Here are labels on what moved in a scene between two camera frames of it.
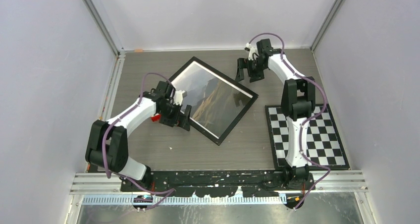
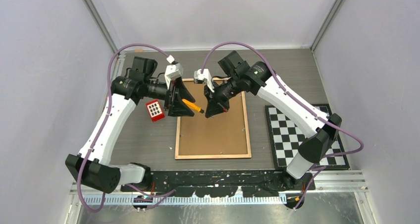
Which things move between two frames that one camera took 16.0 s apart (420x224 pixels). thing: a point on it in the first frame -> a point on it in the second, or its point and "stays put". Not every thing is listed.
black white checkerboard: (323, 141) stays put
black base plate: (219, 184) stays put
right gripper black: (242, 64) -> (214, 107)
